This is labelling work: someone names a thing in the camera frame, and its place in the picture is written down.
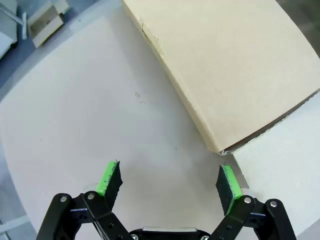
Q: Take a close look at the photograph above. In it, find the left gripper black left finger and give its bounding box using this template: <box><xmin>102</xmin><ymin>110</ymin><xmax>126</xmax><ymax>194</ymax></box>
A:
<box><xmin>36</xmin><ymin>159</ymin><xmax>131</xmax><ymax>240</ymax></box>

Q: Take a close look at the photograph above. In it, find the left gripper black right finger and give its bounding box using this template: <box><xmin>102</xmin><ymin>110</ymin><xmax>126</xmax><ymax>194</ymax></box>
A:
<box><xmin>209</xmin><ymin>164</ymin><xmax>298</xmax><ymax>240</ymax></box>

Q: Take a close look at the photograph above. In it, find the brown cardboard shipping box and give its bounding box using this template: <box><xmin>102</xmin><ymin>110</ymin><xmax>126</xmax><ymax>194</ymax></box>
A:
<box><xmin>121</xmin><ymin>0</ymin><xmax>320</xmax><ymax>154</ymax></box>

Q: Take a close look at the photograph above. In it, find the small open cardboard box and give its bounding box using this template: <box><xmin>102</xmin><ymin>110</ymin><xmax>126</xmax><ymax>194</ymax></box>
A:
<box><xmin>26</xmin><ymin>0</ymin><xmax>70</xmax><ymax>48</ymax></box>

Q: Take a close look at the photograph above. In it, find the white stick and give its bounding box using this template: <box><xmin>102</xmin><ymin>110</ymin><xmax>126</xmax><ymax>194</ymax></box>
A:
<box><xmin>21</xmin><ymin>12</ymin><xmax>28</xmax><ymax>40</ymax></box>

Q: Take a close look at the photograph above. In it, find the white cabinet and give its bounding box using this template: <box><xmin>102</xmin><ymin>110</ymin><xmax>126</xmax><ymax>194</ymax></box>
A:
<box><xmin>0</xmin><ymin>0</ymin><xmax>19</xmax><ymax>60</ymax></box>

